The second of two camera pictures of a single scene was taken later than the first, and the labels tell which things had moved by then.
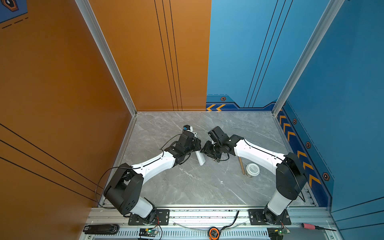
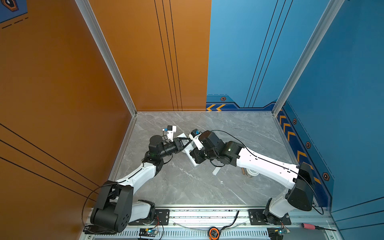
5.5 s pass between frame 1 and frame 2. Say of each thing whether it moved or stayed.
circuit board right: stayed
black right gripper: moved
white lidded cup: stayed
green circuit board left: stayed
